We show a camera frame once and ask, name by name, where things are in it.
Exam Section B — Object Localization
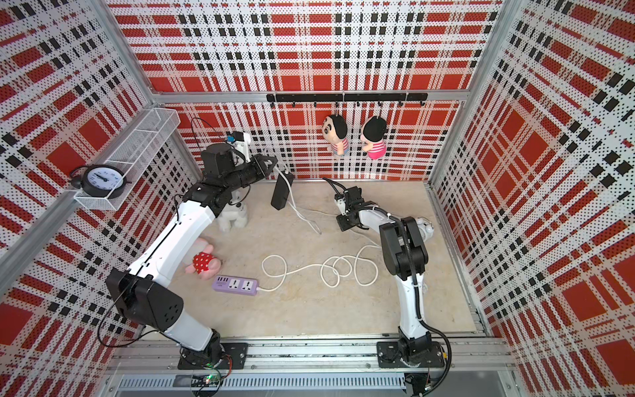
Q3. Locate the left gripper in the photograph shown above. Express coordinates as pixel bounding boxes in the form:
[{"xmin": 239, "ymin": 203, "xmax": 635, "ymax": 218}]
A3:
[{"xmin": 222, "ymin": 153, "xmax": 276, "ymax": 193}]

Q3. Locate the purple power strip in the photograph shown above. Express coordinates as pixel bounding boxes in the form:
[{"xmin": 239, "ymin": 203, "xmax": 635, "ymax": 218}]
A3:
[{"xmin": 212, "ymin": 275, "xmax": 259, "ymax": 296}]

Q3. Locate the black power strip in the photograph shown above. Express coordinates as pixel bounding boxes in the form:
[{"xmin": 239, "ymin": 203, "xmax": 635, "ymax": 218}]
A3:
[{"xmin": 271, "ymin": 171, "xmax": 295, "ymax": 210}]

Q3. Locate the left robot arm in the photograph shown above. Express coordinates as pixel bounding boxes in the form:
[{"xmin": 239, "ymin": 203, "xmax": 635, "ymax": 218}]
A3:
[{"xmin": 106, "ymin": 143, "xmax": 278, "ymax": 368}]

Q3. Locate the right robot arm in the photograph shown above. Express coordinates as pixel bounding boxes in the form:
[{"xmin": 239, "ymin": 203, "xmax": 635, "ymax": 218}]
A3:
[{"xmin": 333, "ymin": 182, "xmax": 449, "ymax": 368}]

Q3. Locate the hanging doll striped shirt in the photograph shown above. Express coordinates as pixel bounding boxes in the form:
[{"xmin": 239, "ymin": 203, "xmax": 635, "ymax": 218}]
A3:
[{"xmin": 321, "ymin": 114, "xmax": 350, "ymax": 156}]

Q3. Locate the grey husky plush toy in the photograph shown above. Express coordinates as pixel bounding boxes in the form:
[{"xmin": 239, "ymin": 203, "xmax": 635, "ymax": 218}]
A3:
[{"xmin": 216, "ymin": 188, "xmax": 249, "ymax": 233}]

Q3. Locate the hanging doll pink shirt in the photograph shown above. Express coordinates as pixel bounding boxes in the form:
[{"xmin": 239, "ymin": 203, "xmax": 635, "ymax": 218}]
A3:
[{"xmin": 360, "ymin": 116, "xmax": 387, "ymax": 160}]

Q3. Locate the white alarm clock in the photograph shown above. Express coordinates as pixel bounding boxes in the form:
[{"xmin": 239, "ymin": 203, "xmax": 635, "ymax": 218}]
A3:
[{"xmin": 416, "ymin": 218, "xmax": 434, "ymax": 241}]

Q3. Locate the pink strawberry plush toy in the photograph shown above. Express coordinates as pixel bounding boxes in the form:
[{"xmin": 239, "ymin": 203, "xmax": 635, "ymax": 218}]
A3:
[{"xmin": 183, "ymin": 238, "xmax": 223, "ymax": 281}]

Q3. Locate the black alarm clock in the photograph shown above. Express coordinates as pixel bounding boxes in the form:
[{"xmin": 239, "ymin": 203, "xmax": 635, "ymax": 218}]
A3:
[{"xmin": 69, "ymin": 165, "xmax": 130, "ymax": 199}]

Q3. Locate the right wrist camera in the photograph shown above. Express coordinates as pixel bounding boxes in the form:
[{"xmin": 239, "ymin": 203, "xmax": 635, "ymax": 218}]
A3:
[{"xmin": 322, "ymin": 177, "xmax": 359, "ymax": 215}]

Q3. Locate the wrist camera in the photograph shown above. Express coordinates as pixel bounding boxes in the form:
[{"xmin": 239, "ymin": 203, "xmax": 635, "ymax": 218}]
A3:
[
  {"xmin": 322, "ymin": 177, "xmax": 359, "ymax": 215},
  {"xmin": 227, "ymin": 132, "xmax": 252, "ymax": 163}
]

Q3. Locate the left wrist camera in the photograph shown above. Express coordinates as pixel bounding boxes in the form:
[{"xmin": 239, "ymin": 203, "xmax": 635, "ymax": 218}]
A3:
[{"xmin": 227, "ymin": 132, "xmax": 252, "ymax": 163}]

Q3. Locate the black hook rail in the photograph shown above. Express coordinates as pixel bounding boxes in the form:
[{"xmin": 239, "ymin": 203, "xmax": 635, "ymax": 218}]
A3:
[{"xmin": 266, "ymin": 92, "xmax": 429, "ymax": 106}]

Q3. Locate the white wire mesh shelf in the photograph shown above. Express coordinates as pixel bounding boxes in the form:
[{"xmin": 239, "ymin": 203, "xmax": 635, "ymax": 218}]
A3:
[{"xmin": 74, "ymin": 108, "xmax": 180, "ymax": 211}]

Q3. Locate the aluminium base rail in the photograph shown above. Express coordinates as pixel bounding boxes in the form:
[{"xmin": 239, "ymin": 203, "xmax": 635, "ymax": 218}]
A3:
[{"xmin": 99, "ymin": 333, "xmax": 523, "ymax": 396}]

